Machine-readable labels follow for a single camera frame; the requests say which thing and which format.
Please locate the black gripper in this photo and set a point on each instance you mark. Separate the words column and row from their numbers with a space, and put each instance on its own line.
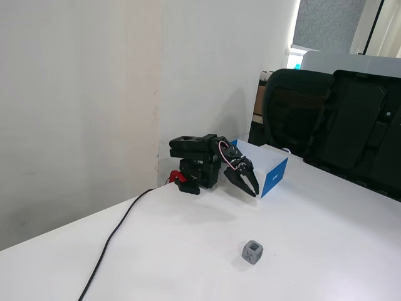
column 240, row 173

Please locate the gray cube block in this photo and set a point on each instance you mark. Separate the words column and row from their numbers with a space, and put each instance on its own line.
column 252, row 252

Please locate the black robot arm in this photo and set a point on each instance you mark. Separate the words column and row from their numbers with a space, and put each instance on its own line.
column 191, row 147

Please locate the white and blue box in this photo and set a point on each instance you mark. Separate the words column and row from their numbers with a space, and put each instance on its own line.
column 272, row 163

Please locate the brown cardboard box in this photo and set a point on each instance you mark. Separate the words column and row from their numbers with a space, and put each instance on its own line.
column 259, row 100

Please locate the small white round object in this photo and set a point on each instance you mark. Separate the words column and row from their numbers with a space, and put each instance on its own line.
column 285, row 150

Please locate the red and black table clamp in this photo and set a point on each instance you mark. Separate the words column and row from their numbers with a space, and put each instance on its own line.
column 175, row 175

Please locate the black mesh office chair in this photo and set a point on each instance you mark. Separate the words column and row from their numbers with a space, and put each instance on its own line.
column 291, row 106

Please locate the small teal object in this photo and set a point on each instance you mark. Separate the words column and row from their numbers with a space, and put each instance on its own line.
column 296, row 66

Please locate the black molded plastic case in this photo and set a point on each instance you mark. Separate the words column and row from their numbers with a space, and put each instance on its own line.
column 360, row 125

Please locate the white plastic storage bin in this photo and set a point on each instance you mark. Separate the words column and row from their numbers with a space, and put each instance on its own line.
column 344, row 62

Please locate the gray window blind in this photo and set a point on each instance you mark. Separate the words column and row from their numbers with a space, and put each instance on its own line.
column 326, row 22

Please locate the black window frame bar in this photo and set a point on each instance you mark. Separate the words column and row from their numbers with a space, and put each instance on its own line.
column 372, row 25

